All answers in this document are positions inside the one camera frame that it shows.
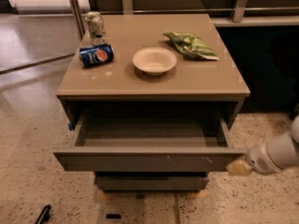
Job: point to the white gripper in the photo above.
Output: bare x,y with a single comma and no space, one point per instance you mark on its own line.
261,159

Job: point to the grey top drawer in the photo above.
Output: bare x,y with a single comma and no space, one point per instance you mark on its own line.
148,146

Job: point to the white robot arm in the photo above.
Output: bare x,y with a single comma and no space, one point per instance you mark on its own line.
275,156

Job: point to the grey drawer cabinet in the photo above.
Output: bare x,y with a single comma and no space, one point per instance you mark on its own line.
204,91

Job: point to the green chip bag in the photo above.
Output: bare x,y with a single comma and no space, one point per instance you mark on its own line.
191,46

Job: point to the white paper bowl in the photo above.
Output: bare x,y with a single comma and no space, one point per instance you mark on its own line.
154,61

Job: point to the blue pepsi can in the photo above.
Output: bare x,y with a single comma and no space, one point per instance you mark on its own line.
96,55

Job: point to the black object on floor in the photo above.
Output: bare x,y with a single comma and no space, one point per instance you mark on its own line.
44,215

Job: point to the metal railing frame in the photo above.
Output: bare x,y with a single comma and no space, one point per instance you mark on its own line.
224,13

